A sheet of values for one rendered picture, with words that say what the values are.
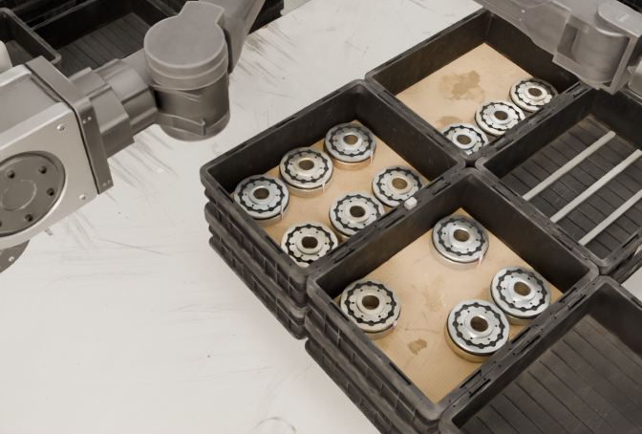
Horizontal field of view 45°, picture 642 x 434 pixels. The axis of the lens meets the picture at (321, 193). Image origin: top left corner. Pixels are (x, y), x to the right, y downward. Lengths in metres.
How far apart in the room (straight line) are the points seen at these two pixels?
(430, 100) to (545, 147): 0.26
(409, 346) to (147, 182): 0.69
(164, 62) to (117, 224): 0.93
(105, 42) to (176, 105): 1.79
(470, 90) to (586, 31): 0.88
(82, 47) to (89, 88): 1.81
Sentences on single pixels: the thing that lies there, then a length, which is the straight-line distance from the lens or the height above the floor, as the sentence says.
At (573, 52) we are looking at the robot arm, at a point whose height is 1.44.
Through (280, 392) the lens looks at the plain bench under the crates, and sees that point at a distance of 1.41.
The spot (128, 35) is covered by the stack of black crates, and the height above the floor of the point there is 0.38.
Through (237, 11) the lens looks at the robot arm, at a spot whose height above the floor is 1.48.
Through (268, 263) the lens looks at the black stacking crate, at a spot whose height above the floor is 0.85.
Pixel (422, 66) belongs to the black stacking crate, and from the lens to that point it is 1.71.
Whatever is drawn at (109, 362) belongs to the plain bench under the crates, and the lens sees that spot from 1.47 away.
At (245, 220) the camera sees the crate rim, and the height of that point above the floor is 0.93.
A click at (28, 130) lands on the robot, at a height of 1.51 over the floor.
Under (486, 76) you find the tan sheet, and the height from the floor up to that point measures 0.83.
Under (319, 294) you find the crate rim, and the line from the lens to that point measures 1.24.
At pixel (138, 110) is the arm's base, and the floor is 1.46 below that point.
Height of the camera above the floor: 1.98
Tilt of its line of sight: 51 degrees down
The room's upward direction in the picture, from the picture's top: 4 degrees clockwise
